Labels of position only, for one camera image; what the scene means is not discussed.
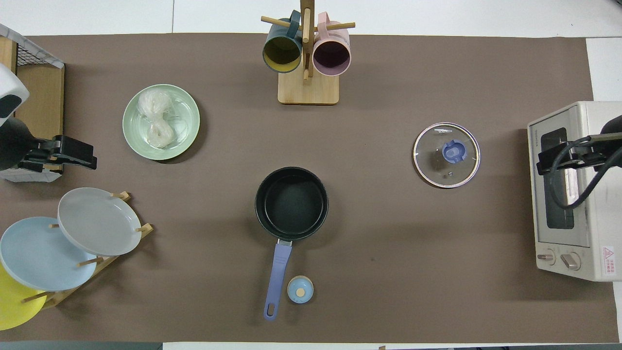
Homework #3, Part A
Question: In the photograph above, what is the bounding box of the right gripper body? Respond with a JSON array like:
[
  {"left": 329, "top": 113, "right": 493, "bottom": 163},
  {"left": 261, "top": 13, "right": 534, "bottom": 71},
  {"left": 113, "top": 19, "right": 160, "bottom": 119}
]
[{"left": 559, "top": 138, "right": 608, "bottom": 169}]

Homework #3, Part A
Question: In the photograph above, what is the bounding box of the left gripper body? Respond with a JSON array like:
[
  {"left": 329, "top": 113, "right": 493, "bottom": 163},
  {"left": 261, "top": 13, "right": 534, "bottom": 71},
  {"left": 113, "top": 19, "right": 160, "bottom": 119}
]
[{"left": 22, "top": 138, "right": 61, "bottom": 172}]

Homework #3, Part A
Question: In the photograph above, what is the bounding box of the white vermicelli bundle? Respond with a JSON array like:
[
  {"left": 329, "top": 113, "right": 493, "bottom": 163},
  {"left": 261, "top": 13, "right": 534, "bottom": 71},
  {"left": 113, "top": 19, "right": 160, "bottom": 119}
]
[{"left": 138, "top": 91, "right": 188, "bottom": 149}]

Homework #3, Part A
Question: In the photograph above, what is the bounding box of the glass lid blue knob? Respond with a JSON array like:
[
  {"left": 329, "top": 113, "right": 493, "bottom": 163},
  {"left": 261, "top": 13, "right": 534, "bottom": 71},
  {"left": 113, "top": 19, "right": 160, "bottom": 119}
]
[{"left": 413, "top": 122, "right": 481, "bottom": 189}]

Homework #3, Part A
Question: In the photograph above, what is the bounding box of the grey plate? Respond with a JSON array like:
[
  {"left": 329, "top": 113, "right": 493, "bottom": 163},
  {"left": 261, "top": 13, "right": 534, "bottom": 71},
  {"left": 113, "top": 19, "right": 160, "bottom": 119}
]
[{"left": 57, "top": 188, "right": 142, "bottom": 257}]

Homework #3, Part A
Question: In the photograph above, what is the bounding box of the light blue plate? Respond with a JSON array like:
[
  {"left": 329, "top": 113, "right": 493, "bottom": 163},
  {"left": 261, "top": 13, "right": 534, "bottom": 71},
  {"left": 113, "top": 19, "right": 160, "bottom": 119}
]
[{"left": 0, "top": 217, "right": 98, "bottom": 292}]

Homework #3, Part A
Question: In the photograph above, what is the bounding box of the green plate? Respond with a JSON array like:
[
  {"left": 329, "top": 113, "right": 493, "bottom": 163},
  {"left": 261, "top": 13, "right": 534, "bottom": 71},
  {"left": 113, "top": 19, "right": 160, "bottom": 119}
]
[{"left": 122, "top": 84, "right": 201, "bottom": 161}]

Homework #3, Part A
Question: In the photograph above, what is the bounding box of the wooden plate rack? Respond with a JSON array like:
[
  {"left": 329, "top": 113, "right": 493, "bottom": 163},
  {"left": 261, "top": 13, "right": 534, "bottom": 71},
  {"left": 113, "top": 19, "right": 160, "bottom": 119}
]
[{"left": 22, "top": 191, "right": 155, "bottom": 309}]

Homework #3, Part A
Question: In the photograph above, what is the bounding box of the yellow plate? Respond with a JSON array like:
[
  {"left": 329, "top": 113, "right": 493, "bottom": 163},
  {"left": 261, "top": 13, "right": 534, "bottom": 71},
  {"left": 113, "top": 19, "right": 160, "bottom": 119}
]
[{"left": 0, "top": 262, "right": 48, "bottom": 331}]

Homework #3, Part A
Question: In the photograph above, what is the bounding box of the brown wooden board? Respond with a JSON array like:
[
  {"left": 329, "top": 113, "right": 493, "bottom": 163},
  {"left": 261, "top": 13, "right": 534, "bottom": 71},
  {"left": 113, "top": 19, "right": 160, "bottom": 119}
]
[{"left": 15, "top": 63, "right": 65, "bottom": 171}]

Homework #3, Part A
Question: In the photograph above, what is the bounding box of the beige toaster oven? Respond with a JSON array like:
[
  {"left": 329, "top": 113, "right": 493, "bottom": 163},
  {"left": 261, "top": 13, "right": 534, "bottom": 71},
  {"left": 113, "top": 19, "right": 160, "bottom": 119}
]
[{"left": 527, "top": 101, "right": 622, "bottom": 282}]

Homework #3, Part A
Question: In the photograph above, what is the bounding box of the light wooden board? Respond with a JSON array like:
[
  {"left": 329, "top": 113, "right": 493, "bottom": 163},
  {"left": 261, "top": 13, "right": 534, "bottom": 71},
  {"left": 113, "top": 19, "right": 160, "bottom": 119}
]
[{"left": 0, "top": 38, "right": 18, "bottom": 73}]

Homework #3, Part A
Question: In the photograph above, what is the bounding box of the brown table mat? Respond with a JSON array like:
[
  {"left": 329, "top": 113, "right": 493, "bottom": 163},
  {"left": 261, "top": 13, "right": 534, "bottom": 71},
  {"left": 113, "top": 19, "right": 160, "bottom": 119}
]
[{"left": 0, "top": 33, "right": 620, "bottom": 343}]

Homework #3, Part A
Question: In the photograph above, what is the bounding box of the teal mug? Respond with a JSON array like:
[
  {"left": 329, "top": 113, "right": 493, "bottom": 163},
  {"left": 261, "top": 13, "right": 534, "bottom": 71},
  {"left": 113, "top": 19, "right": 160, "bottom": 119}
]
[{"left": 262, "top": 11, "right": 303, "bottom": 73}]

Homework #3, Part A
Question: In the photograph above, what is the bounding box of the pink mug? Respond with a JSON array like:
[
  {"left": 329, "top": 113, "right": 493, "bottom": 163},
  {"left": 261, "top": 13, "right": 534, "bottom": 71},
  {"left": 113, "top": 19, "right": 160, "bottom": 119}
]
[{"left": 312, "top": 12, "right": 351, "bottom": 77}]

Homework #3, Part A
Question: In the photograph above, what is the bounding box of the wooden mug tree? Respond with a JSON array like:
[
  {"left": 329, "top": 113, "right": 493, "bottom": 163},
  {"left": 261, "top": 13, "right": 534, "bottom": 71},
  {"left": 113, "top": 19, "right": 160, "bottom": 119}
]
[{"left": 261, "top": 0, "right": 356, "bottom": 105}]

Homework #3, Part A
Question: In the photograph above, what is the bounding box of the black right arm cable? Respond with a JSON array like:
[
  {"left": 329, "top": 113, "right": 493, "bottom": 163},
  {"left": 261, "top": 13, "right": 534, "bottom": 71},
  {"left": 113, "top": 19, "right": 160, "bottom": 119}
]
[{"left": 549, "top": 136, "right": 622, "bottom": 210}]

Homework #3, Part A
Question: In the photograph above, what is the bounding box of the black wire basket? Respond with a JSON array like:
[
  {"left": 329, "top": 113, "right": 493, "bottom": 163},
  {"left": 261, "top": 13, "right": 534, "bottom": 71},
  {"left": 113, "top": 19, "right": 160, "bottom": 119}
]
[{"left": 14, "top": 39, "right": 65, "bottom": 70}]

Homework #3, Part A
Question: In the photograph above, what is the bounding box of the black pot purple handle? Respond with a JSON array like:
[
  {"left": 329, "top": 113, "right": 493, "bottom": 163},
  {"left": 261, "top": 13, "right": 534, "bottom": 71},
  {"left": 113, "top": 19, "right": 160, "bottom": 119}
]
[{"left": 255, "top": 167, "right": 329, "bottom": 321}]

